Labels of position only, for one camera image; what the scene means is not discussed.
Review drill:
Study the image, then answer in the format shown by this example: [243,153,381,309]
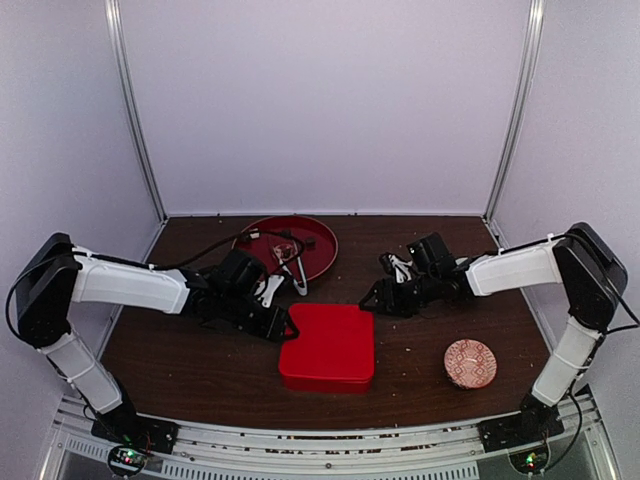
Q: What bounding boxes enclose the aluminium post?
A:
[104,0,168,223]
[484,0,546,223]

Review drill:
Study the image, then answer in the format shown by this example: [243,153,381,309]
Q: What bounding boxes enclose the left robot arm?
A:
[5,232,299,444]

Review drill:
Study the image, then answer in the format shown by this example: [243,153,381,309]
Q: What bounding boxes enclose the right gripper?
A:
[359,271,440,318]

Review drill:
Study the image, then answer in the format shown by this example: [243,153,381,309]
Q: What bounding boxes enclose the right aluminium post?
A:
[484,0,546,223]

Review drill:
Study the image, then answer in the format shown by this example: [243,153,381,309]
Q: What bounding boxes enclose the front aluminium rail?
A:
[39,394,624,480]

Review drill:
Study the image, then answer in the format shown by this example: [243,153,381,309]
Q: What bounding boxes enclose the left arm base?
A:
[91,413,179,479]

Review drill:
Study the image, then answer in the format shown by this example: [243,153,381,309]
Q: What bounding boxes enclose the round red tray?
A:
[233,215,338,281]

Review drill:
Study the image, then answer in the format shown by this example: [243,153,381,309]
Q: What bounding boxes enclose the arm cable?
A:
[569,234,640,451]
[4,232,306,326]

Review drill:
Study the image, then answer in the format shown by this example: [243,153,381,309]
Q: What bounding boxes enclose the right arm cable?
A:
[569,234,640,451]

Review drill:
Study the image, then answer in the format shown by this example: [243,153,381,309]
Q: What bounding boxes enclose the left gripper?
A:
[220,289,299,344]

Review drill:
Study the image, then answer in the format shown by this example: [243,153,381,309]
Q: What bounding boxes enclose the metal serving tongs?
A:
[269,240,308,296]

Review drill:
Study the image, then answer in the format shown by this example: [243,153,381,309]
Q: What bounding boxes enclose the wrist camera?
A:
[210,249,287,308]
[379,232,457,283]

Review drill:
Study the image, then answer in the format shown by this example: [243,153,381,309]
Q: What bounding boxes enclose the red chocolate box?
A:
[281,375,373,394]

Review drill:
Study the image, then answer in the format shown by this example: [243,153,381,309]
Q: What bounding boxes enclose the left aluminium post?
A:
[104,0,168,223]

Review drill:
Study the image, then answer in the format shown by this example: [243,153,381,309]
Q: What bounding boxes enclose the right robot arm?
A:
[358,222,628,442]

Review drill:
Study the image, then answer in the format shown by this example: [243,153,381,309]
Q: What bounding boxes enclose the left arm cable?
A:
[4,232,306,326]

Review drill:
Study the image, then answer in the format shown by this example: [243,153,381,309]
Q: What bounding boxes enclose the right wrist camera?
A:
[379,232,457,283]

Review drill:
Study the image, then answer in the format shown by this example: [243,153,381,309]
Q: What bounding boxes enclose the red patterned bowl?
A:
[443,339,498,389]

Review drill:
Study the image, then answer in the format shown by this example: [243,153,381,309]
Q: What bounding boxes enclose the red box lid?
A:
[278,303,375,380]

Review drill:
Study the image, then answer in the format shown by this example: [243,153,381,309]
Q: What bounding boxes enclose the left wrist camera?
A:
[210,249,287,308]

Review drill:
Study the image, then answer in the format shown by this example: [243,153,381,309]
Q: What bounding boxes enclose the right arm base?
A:
[477,413,565,475]

